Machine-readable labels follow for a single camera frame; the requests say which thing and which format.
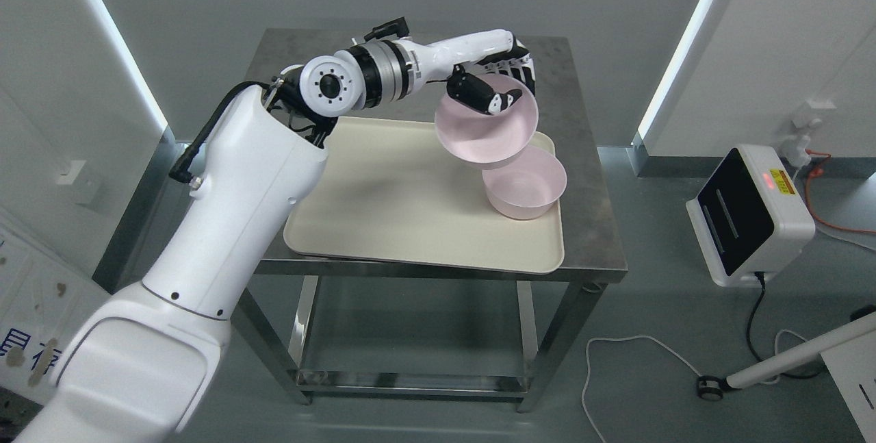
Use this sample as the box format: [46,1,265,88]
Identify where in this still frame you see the black power cable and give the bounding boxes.
[745,272,825,380]

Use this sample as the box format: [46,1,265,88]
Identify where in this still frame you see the white cable on floor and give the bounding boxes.
[580,335,702,443]

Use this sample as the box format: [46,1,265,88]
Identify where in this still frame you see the white perforated panel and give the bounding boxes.
[821,337,875,442]

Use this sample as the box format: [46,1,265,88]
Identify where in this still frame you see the white sign board blue letters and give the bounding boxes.
[1,209,109,405]

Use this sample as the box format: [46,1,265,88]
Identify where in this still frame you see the white wall socket plug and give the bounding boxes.
[785,99,836,168]

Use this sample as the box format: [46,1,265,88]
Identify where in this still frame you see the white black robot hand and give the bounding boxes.
[446,38,536,116]

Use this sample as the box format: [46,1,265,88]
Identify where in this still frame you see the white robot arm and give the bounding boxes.
[16,20,515,442]

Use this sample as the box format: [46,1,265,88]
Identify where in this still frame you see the white black device box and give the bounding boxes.
[685,144,816,288]

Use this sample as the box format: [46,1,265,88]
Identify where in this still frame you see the white stand leg with caster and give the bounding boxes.
[697,305,874,401]

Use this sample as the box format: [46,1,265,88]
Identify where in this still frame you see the white wall switch box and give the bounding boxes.
[55,160,103,206]

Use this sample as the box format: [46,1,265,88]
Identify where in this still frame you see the stainless steel table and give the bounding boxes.
[231,35,628,412]

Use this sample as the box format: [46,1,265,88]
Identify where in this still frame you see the orange cable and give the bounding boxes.
[802,149,876,236]

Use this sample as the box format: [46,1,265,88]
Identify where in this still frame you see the pink bowl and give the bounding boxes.
[481,146,567,220]
[435,73,539,169]

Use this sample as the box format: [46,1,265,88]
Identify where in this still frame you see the cream plastic tray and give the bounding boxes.
[283,116,565,275]

